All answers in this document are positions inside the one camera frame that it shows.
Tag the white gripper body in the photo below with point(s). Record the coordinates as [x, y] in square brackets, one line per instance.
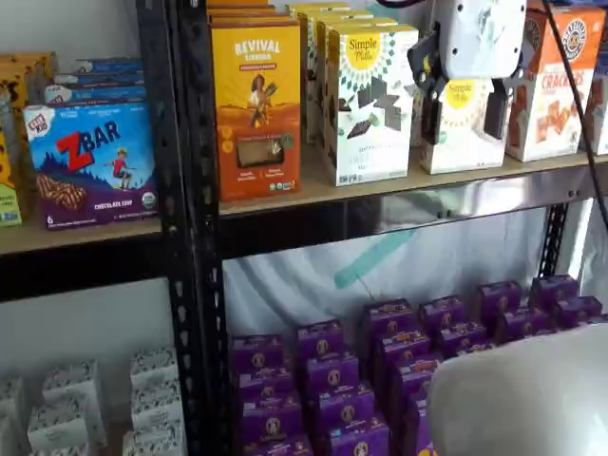
[480, 33]

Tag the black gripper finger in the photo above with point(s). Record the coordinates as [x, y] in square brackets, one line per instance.
[431, 109]
[496, 114]

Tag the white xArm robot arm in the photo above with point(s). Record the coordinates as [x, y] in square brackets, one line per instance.
[522, 394]

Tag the orange white crackers box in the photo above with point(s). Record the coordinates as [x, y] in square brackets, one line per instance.
[599, 114]
[534, 33]
[546, 123]

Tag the tall Simple Mills box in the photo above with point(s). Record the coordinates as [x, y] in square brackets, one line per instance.
[356, 22]
[332, 14]
[373, 109]
[316, 5]

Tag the wooden shelf board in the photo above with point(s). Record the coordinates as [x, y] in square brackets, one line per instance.
[81, 235]
[380, 187]

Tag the orange Revival cracker box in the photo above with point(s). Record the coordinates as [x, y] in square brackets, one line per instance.
[240, 9]
[249, 19]
[256, 114]

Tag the blue purple Zbar box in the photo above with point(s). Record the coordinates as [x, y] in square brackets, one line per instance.
[100, 78]
[90, 166]
[95, 93]
[111, 65]

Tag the white patterned small box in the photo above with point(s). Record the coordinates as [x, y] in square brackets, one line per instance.
[153, 366]
[59, 451]
[57, 427]
[154, 439]
[156, 404]
[10, 399]
[71, 382]

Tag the yellow chocolate chip cookie box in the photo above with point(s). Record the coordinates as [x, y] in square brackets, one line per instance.
[38, 64]
[12, 95]

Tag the yellow green snack box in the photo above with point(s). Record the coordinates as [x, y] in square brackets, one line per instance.
[7, 190]

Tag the white plastic sheet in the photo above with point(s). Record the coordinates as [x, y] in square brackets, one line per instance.
[427, 266]

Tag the teal tape strip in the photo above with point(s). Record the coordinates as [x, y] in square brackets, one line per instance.
[370, 261]

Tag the black metal shelving rack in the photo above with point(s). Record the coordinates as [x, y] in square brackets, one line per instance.
[202, 190]
[159, 142]

